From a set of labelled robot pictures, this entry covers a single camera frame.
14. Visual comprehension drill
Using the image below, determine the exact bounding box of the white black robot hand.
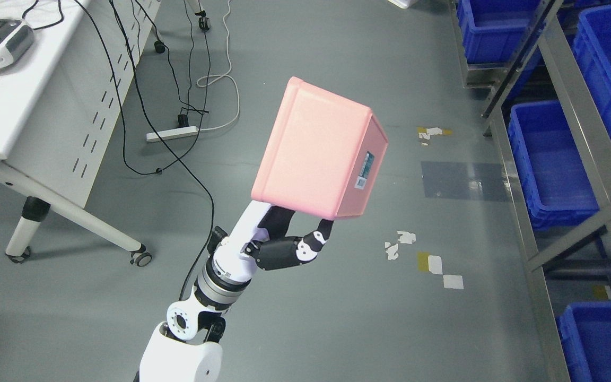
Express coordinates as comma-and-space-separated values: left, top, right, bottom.
213, 201, 333, 281

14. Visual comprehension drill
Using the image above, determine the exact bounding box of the white cable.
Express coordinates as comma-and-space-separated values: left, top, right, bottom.
196, 0, 241, 132

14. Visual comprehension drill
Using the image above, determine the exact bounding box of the steel shelf rack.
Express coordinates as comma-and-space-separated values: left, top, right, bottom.
448, 1, 611, 381

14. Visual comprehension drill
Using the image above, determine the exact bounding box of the white power strip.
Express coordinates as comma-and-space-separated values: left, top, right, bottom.
145, 126, 199, 143

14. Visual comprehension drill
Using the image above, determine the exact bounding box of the upper right blue bin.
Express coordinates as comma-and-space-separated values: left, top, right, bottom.
457, 1, 541, 64

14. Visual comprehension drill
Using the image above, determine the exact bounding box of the pink plastic storage box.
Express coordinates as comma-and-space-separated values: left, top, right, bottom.
251, 77, 389, 220

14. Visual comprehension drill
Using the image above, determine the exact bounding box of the lower left blue bin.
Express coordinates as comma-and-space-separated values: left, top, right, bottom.
556, 301, 611, 381

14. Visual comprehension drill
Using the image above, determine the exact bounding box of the white desk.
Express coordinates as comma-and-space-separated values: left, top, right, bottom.
0, 1, 162, 267

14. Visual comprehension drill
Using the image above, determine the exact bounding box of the black cable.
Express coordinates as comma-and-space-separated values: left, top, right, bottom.
22, 0, 216, 300

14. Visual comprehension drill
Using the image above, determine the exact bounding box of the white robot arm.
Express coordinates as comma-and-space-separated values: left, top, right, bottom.
134, 201, 336, 381

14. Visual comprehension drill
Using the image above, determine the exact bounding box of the blue shelf container holding box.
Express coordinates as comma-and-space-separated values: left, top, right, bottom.
507, 101, 599, 231

